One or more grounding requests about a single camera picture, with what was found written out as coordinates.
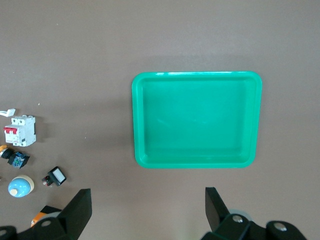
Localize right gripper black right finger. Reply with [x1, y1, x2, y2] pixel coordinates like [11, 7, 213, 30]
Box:
[201, 187, 307, 240]

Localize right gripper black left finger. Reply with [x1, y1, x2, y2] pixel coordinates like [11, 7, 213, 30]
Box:
[0, 188, 93, 240]

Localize small white arc clamp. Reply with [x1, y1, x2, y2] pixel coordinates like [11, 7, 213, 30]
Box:
[0, 108, 17, 118]

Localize orange black button box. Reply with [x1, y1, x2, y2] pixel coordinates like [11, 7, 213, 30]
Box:
[30, 205, 62, 228]

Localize blue dome buzzer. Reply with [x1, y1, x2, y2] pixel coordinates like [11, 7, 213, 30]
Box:
[7, 174, 35, 198]

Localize green plastic tray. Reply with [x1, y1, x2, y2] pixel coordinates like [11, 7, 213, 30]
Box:
[131, 71, 263, 170]

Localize white red circuit breaker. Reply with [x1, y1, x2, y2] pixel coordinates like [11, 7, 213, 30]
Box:
[3, 114, 37, 148]

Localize orange head black push button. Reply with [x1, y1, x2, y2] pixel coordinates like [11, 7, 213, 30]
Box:
[0, 144, 31, 170]

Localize black square push button switch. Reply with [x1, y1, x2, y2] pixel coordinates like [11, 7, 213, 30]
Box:
[41, 166, 68, 188]

